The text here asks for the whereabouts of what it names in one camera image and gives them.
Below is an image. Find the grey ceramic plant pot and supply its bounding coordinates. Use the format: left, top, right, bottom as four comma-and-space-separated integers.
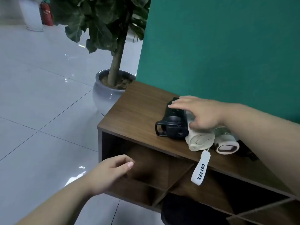
92, 69, 136, 116

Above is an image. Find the person's left hand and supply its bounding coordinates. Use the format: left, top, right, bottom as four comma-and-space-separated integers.
88, 154, 135, 198

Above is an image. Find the person's left forearm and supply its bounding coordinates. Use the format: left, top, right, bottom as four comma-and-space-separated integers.
15, 178, 94, 225

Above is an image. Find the white bottle with pink lid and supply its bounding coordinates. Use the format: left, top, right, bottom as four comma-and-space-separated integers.
212, 126, 240, 155

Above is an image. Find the red fire extinguisher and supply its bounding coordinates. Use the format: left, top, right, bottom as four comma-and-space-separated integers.
39, 1, 54, 27

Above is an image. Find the black bottle with loop handle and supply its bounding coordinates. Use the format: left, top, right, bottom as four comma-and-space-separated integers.
155, 97, 190, 140

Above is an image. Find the person's right hand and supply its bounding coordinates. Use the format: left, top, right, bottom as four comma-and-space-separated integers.
168, 96, 227, 130

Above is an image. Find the cream bottle with white strap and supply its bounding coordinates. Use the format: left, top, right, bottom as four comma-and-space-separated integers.
185, 112, 215, 186

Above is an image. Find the large-leaved green potted tree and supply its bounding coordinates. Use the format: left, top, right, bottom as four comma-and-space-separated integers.
49, 0, 152, 87

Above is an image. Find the brown wooden shelf cabinet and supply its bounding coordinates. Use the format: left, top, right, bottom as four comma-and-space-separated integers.
97, 81, 300, 225

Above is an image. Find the person's right forearm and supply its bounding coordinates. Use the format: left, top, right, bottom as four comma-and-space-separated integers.
220, 102, 300, 197

